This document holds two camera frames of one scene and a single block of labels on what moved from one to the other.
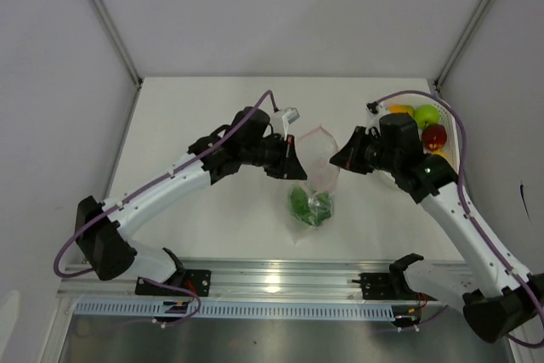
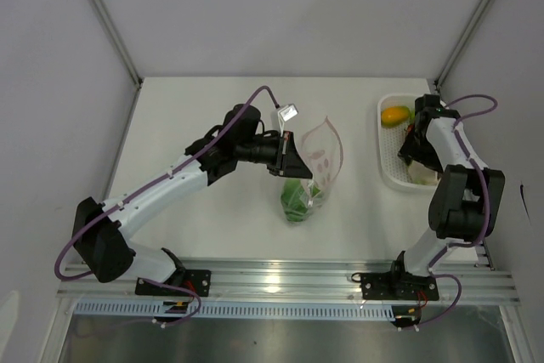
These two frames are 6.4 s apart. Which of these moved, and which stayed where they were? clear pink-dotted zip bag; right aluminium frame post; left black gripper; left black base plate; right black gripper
Moved: clear pink-dotted zip bag; right black gripper
Stayed: left black base plate; left black gripper; right aluminium frame post
